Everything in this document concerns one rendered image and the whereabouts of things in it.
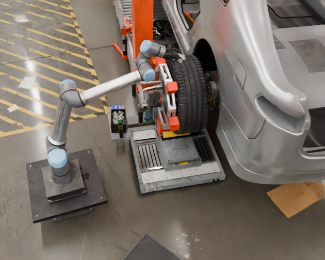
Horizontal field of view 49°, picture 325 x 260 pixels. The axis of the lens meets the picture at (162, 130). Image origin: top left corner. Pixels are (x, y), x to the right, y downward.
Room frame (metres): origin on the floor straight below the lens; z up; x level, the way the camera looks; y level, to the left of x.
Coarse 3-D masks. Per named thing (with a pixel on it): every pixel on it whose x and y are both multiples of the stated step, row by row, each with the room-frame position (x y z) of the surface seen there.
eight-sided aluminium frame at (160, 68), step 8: (160, 64) 2.35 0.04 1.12; (160, 72) 2.29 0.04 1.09; (168, 72) 2.25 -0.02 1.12; (168, 80) 2.15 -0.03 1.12; (168, 96) 2.06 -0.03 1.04; (168, 104) 2.02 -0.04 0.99; (160, 112) 2.30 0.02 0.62; (168, 112) 1.98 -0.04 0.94; (160, 120) 2.22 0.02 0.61; (168, 128) 1.99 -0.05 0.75
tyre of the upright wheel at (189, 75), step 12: (192, 60) 2.36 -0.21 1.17; (180, 72) 2.20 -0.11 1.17; (192, 72) 2.22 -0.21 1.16; (180, 84) 2.10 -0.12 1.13; (192, 84) 2.12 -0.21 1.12; (204, 84) 2.13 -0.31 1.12; (180, 96) 2.04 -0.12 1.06; (192, 96) 2.05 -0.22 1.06; (204, 96) 2.07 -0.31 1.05; (180, 108) 1.99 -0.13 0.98; (192, 108) 2.00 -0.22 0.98; (204, 108) 2.02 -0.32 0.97; (180, 120) 1.96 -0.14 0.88; (192, 120) 1.97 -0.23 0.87; (204, 120) 2.00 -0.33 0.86; (180, 132) 1.98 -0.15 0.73; (192, 132) 2.05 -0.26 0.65
